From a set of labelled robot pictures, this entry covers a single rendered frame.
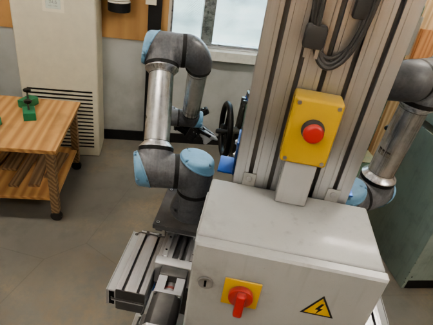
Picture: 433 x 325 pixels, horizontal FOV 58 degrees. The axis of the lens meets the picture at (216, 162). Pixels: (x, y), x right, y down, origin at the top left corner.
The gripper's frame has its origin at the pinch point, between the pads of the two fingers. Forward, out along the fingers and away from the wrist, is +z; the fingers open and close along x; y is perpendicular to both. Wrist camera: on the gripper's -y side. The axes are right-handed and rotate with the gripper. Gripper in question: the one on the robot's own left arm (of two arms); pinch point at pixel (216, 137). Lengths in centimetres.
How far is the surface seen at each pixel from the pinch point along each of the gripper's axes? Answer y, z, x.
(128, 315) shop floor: 92, 9, 33
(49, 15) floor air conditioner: 22, -103, -101
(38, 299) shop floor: 113, -30, 24
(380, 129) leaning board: -46, 146, -108
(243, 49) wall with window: -30, 22, -140
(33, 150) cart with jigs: 69, -69, -26
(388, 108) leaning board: -63, 137, -108
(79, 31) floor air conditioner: 21, -84, -103
